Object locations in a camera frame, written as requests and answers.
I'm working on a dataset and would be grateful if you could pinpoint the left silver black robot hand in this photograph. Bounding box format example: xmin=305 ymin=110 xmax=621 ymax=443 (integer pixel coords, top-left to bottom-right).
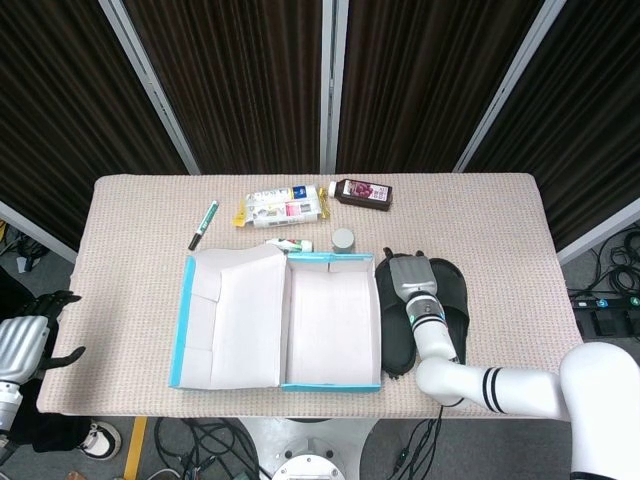
xmin=0 ymin=289 xmax=86 ymax=382

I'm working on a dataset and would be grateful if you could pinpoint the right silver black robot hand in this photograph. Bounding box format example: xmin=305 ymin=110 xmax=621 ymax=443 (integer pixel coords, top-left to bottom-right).
xmin=382 ymin=247 xmax=441 ymax=303

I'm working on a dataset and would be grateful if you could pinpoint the black rubber slipper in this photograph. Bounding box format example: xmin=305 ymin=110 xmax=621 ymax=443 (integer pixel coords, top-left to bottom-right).
xmin=374 ymin=256 xmax=419 ymax=379
xmin=428 ymin=257 xmax=472 ymax=365

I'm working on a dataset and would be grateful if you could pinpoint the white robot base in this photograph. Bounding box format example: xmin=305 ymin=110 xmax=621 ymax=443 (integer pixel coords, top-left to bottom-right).
xmin=238 ymin=416 xmax=382 ymax=480

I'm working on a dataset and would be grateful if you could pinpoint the teal cardboard shoe box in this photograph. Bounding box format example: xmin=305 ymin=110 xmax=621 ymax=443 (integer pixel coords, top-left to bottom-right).
xmin=167 ymin=244 xmax=384 ymax=394

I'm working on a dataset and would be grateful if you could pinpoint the small grey cap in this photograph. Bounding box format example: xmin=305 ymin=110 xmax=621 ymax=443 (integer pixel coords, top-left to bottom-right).
xmin=330 ymin=227 xmax=358 ymax=253

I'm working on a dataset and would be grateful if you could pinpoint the black trouser leg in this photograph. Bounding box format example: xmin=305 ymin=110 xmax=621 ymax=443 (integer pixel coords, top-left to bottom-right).
xmin=7 ymin=413 xmax=92 ymax=457

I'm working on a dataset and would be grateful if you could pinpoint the brown juice bottle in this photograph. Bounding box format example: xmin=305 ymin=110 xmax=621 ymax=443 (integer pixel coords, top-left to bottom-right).
xmin=327 ymin=178 xmax=394 ymax=213

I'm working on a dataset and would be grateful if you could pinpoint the white black sneaker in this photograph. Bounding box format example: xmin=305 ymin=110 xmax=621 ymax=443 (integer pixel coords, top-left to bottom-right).
xmin=81 ymin=421 xmax=123 ymax=460

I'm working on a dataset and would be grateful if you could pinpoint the small white green bottle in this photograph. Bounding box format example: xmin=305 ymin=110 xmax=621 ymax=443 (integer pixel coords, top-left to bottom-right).
xmin=263 ymin=237 xmax=315 ymax=254

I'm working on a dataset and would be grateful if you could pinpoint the beige woven tablecloth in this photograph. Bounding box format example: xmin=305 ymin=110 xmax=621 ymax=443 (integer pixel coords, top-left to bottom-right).
xmin=37 ymin=172 xmax=594 ymax=419

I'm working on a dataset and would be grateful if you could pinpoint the white tube blue label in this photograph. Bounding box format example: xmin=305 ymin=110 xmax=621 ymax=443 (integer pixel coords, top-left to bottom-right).
xmin=247 ymin=184 xmax=320 ymax=202

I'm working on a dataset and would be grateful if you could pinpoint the black power strip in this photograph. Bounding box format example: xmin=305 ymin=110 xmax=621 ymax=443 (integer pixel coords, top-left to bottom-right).
xmin=569 ymin=293 xmax=640 ymax=314

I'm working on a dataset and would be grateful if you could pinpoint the dark ribbed partition panel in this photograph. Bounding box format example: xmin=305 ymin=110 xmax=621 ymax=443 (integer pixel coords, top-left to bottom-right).
xmin=467 ymin=0 xmax=640 ymax=252
xmin=0 ymin=0 xmax=189 ymax=247
xmin=122 ymin=0 xmax=324 ymax=175
xmin=335 ymin=0 xmax=547 ymax=175

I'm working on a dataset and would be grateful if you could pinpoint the green white marker pen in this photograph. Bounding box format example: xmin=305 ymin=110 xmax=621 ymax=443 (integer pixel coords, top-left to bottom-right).
xmin=187 ymin=199 xmax=221 ymax=252

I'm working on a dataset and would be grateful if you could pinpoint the white partition frame post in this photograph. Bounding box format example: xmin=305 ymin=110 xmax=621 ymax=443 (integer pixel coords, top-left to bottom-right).
xmin=0 ymin=200 xmax=80 ymax=264
xmin=451 ymin=0 xmax=564 ymax=174
xmin=319 ymin=0 xmax=350 ymax=175
xmin=97 ymin=0 xmax=203 ymax=176
xmin=555 ymin=198 xmax=640 ymax=266

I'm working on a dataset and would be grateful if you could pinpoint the black cable green light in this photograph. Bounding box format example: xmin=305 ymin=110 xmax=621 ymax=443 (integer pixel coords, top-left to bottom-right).
xmin=392 ymin=417 xmax=440 ymax=474

